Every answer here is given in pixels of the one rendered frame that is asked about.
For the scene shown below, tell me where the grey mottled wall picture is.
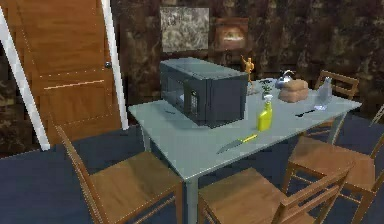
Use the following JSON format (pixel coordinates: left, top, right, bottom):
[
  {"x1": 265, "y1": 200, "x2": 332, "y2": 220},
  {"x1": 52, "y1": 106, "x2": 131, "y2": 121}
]
[{"x1": 159, "y1": 6, "x2": 211, "y2": 54}]

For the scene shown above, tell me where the brown framed wall picture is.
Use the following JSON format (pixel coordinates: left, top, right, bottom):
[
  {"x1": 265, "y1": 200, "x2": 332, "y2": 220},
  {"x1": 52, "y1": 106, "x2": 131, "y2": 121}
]
[{"x1": 213, "y1": 17, "x2": 250, "y2": 52}]

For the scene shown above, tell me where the yellow handled knife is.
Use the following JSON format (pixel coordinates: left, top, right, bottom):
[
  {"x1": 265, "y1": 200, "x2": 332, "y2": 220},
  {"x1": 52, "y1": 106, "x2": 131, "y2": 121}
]
[{"x1": 216, "y1": 133, "x2": 259, "y2": 155}]

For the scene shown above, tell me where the silver kettle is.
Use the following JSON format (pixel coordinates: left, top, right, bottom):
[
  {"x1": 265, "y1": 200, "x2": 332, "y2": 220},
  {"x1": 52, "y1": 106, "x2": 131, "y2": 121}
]
[{"x1": 274, "y1": 69, "x2": 296, "y2": 90}]

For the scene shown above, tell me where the yellow spray bottle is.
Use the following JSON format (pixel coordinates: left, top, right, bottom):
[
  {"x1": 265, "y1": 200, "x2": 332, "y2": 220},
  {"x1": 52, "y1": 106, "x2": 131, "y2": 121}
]
[{"x1": 256, "y1": 94, "x2": 274, "y2": 132}]

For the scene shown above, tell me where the brown wooden door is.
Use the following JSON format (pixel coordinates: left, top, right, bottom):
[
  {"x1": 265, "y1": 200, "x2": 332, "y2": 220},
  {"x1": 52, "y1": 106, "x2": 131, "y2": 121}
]
[{"x1": 0, "y1": 0, "x2": 123, "y2": 146}]

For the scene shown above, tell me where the clear glass bottle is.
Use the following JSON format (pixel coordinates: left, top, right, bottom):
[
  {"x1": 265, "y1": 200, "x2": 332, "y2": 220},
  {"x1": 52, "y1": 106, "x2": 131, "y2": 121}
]
[{"x1": 313, "y1": 76, "x2": 334, "y2": 111}]

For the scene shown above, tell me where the small green house plant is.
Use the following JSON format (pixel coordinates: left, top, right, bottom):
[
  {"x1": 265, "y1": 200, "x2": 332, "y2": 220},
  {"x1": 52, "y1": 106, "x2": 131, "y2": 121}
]
[{"x1": 258, "y1": 79, "x2": 275, "y2": 100}]

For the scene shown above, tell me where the black spoon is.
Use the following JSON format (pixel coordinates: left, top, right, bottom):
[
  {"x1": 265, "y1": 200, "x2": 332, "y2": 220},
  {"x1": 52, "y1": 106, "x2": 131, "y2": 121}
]
[{"x1": 294, "y1": 109, "x2": 316, "y2": 119}]

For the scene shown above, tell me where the brown wooden chair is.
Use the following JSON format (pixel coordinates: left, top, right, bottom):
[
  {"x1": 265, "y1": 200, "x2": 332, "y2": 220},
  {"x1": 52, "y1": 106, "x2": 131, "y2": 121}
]
[
  {"x1": 369, "y1": 103, "x2": 384, "y2": 128},
  {"x1": 281, "y1": 132, "x2": 384, "y2": 224},
  {"x1": 197, "y1": 163, "x2": 355, "y2": 224},
  {"x1": 301, "y1": 69, "x2": 360, "y2": 138},
  {"x1": 54, "y1": 124, "x2": 184, "y2": 224}
]

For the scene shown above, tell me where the pale grey table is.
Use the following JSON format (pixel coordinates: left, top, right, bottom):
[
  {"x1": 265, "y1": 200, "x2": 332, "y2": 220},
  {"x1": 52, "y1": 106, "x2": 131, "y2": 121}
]
[{"x1": 127, "y1": 78, "x2": 363, "y2": 224}]

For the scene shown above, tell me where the orange figure statuette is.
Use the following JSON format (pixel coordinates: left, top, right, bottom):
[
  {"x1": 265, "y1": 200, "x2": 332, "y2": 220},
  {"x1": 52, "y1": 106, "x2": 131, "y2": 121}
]
[{"x1": 240, "y1": 54, "x2": 256, "y2": 95}]

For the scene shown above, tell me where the dark grey microwave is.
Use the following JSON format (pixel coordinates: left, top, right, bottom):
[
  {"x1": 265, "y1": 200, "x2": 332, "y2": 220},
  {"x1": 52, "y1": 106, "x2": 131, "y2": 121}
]
[{"x1": 159, "y1": 57, "x2": 249, "y2": 129}]

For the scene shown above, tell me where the brown bread loaf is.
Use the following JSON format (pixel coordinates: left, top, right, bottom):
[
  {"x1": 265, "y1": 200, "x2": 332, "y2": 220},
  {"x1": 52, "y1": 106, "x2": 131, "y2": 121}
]
[{"x1": 278, "y1": 78, "x2": 310, "y2": 104}]

